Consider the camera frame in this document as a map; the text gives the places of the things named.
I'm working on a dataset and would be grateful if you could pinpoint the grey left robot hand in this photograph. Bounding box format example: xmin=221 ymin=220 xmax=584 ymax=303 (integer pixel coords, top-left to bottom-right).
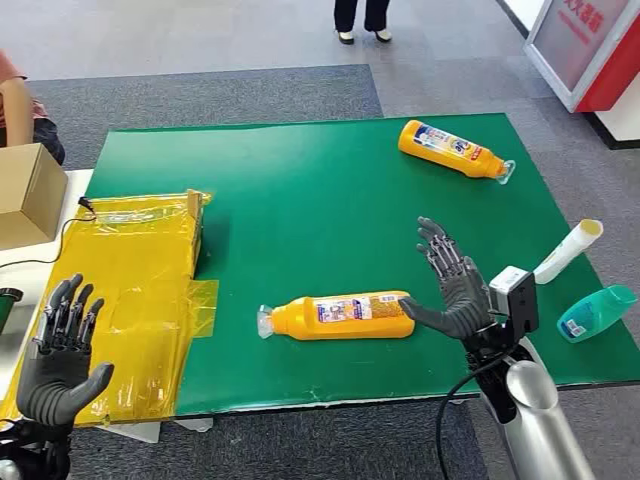
xmin=16 ymin=273 xmax=115 ymax=429

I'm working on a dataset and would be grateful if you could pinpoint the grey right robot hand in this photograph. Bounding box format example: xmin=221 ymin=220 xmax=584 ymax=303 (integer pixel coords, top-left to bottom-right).
xmin=399 ymin=216 xmax=494 ymax=342

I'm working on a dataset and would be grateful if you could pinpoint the orange bottle with clear cap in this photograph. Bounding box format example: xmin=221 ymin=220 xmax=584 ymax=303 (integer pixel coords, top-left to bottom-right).
xmin=398 ymin=119 xmax=516 ymax=186
xmin=257 ymin=290 xmax=416 ymax=342

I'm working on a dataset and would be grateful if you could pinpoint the white tube bottle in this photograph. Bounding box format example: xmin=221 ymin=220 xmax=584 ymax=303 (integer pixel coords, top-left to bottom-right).
xmin=533 ymin=218 xmax=605 ymax=286

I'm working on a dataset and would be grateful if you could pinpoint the teal plastic bottle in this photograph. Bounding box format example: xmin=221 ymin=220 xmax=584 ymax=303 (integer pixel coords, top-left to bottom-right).
xmin=556 ymin=284 xmax=638 ymax=344

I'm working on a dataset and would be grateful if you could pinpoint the yellow taped flat box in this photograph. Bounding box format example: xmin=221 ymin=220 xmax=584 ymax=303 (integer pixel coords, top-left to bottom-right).
xmin=0 ymin=190 xmax=220 ymax=429

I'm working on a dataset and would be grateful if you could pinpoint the brown cardboard box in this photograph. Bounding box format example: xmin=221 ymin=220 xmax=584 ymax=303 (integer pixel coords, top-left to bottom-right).
xmin=0 ymin=142 xmax=69 ymax=252

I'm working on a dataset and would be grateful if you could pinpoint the green table mat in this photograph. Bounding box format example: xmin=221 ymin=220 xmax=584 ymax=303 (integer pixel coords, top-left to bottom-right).
xmin=85 ymin=112 xmax=640 ymax=417

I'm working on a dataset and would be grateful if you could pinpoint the seated person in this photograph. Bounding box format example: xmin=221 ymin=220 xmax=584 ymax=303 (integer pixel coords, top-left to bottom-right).
xmin=0 ymin=49 xmax=66 ymax=167

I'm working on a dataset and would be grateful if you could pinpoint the white display plinth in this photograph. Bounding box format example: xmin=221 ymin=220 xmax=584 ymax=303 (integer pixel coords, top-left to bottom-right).
xmin=582 ymin=89 xmax=640 ymax=151

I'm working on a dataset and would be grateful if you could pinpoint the red and white sign board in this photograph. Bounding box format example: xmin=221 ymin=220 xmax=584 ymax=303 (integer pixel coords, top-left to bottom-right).
xmin=523 ymin=0 xmax=640 ymax=115

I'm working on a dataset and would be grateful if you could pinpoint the standing person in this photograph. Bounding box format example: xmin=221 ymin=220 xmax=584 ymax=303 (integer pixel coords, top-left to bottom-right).
xmin=333 ymin=0 xmax=394 ymax=46

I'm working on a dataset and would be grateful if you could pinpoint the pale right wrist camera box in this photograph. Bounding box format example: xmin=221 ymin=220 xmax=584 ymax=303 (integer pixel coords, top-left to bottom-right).
xmin=488 ymin=266 xmax=540 ymax=336

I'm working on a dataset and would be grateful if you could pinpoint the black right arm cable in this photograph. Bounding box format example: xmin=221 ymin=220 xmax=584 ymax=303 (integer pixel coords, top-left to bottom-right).
xmin=435 ymin=354 xmax=507 ymax=480

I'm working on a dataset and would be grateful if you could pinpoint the thin black cable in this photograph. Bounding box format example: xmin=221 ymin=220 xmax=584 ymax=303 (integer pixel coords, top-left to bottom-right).
xmin=0 ymin=196 xmax=97 ymax=270

